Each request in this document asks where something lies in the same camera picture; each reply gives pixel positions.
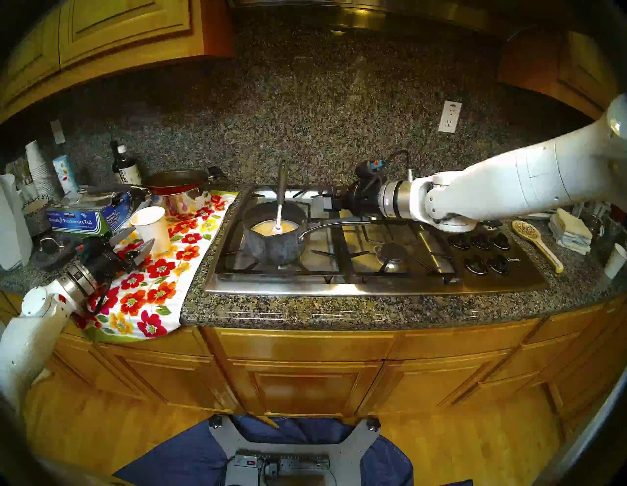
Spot floral print canister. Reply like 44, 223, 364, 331
52, 155, 79, 194

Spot stainless steel range hood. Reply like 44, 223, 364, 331
228, 0, 520, 37

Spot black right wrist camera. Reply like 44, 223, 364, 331
355, 159, 387, 179

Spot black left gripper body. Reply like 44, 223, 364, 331
78, 240, 135, 282

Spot white wall outlet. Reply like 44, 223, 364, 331
437, 100, 462, 134

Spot stack of paper cups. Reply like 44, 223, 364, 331
24, 141, 59, 201

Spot black cast iron grate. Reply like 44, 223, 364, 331
214, 186, 346, 275
338, 189, 463, 285

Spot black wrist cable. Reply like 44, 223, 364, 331
87, 282, 112, 316
380, 149, 416, 181

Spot wooden lower cabinets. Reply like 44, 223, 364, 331
0, 289, 627, 437

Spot crumpled aluminium foil sheet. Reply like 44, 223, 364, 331
64, 187, 124, 206

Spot patterned woven basket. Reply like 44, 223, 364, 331
22, 197, 52, 238

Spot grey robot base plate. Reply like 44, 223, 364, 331
208, 414, 382, 486

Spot small white paper cup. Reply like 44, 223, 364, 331
603, 243, 627, 280

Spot blue foil box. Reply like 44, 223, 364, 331
45, 192, 134, 237

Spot grey power strip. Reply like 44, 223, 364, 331
234, 450, 331, 473

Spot floral dish towel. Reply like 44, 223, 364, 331
73, 190, 239, 342

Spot dark bottle white label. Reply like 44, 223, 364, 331
118, 145, 143, 186

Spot dark grey saucepan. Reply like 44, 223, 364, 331
242, 201, 371, 267

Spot black round lid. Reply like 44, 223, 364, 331
30, 234, 79, 270

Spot steel pan red interior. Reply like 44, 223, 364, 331
81, 167, 227, 219

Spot pale yellow cooking liquid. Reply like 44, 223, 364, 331
251, 219, 298, 237

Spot black round burner cap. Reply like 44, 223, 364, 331
375, 243, 407, 265

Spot black handled metal spoon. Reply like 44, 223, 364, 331
272, 159, 289, 233

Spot folded dish cloths stack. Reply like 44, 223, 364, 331
548, 208, 593, 255

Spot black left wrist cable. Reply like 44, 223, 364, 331
87, 282, 112, 316

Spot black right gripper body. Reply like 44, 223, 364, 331
343, 176, 385, 216

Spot blue cloth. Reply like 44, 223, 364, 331
113, 414, 473, 486

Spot wooden upper cabinet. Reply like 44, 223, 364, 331
496, 27, 623, 123
0, 0, 236, 123

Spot stainless steel gas cooktop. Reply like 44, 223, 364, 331
203, 185, 550, 297

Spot tall white pitcher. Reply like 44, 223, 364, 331
0, 174, 34, 272

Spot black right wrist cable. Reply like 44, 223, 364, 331
380, 149, 416, 181

